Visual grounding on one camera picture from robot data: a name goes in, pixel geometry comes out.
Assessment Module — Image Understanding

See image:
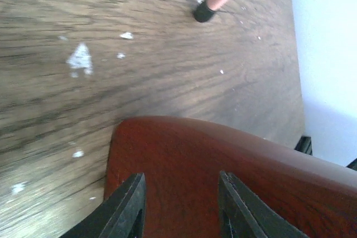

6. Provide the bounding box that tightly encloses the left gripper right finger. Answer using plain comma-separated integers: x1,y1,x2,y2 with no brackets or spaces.
218,171,307,237

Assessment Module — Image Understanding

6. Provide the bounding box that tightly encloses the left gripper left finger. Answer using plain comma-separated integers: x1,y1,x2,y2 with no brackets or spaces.
61,173,146,238

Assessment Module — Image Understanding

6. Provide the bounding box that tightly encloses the reddish-brown wooden metronome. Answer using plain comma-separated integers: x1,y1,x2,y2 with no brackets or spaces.
104,116,356,237

